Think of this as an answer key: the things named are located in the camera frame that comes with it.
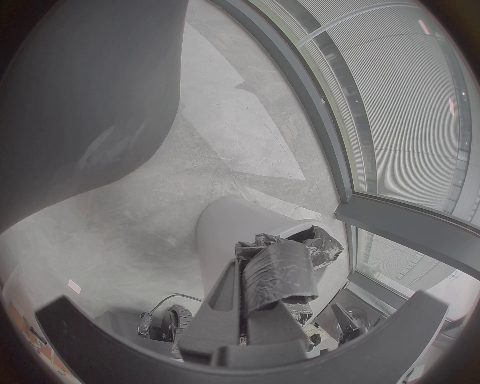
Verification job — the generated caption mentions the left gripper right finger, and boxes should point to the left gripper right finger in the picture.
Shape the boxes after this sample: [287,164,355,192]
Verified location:
[245,301,309,352]

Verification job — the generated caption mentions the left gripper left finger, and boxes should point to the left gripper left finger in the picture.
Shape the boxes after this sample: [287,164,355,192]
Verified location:
[177,260,242,358]

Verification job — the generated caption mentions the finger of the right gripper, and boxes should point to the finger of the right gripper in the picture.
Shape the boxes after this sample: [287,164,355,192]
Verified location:
[331,303,356,336]

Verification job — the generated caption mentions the black plastic bag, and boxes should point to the black plastic bag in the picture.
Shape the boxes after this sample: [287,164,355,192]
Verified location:
[235,224,344,327]

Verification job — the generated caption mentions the white trash bin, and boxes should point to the white trash bin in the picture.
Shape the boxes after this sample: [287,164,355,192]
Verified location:
[196,197,332,323]

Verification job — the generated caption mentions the window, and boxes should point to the window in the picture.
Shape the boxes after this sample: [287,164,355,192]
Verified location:
[212,0,480,301]

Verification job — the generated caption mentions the dark grey round chair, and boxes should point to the dark grey round chair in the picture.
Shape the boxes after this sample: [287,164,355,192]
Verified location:
[0,0,189,234]

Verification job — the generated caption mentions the black cable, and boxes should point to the black cable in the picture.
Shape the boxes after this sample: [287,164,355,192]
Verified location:
[148,293,205,319]

